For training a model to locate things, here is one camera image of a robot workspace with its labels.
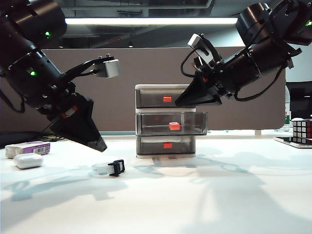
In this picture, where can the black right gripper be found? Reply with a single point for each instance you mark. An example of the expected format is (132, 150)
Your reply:
(219, 75)

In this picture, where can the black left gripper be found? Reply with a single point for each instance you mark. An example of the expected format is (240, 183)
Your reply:
(61, 102)

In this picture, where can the transparent tape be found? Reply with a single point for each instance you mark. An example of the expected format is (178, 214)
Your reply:
(102, 169)

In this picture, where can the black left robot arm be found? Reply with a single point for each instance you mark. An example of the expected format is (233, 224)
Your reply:
(24, 48)

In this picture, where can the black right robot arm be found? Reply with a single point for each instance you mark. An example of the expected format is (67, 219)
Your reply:
(258, 63)

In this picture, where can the smoky drawer with white paper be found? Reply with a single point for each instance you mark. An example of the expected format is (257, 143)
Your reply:
(151, 147)

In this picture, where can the brown desk partition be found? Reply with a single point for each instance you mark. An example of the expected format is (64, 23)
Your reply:
(117, 109)

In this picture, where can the purple white barcode box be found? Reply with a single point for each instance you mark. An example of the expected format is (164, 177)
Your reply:
(24, 147)

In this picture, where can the white earbuds case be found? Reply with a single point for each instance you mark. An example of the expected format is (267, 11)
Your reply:
(28, 161)

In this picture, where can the white bottle, green label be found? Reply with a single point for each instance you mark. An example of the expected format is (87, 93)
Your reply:
(288, 114)

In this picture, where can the white flat tray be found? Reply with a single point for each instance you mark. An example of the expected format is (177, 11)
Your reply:
(282, 141)

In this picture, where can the black monitor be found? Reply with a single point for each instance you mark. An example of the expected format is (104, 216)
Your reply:
(299, 100)

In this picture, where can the black Rubik's cube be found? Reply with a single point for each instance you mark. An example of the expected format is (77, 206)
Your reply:
(302, 129)

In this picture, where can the white drawer cabinet frame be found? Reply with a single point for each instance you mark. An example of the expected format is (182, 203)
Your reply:
(161, 86)

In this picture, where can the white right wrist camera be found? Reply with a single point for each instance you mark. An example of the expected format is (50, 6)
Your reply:
(195, 41)

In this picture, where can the white partition foot bracket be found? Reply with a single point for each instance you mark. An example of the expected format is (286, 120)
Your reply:
(258, 132)

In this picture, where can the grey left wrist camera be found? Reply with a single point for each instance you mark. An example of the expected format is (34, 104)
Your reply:
(109, 68)

